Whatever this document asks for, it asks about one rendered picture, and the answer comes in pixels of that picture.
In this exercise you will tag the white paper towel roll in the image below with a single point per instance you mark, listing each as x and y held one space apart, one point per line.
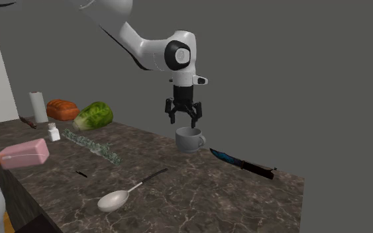
39 106

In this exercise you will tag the white salt shaker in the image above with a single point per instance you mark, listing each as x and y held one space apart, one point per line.
54 133

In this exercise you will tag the green herb sprig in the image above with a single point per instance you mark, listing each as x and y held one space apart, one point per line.
91 146

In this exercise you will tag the grey mug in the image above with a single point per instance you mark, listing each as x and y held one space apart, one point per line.
187 140

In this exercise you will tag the small black stick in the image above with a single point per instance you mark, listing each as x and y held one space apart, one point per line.
81 174

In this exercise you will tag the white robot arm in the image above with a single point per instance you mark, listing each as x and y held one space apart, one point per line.
147 48

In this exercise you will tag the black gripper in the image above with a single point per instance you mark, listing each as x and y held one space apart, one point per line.
183 95

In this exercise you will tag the blue bladed black knife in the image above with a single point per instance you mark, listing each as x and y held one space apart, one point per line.
247 166

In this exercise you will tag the green lettuce head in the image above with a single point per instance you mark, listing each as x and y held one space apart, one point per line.
94 116

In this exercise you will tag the brown bread loaf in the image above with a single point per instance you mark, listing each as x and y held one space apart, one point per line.
62 110

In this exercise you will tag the dark brown knife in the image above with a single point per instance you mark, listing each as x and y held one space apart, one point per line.
28 122

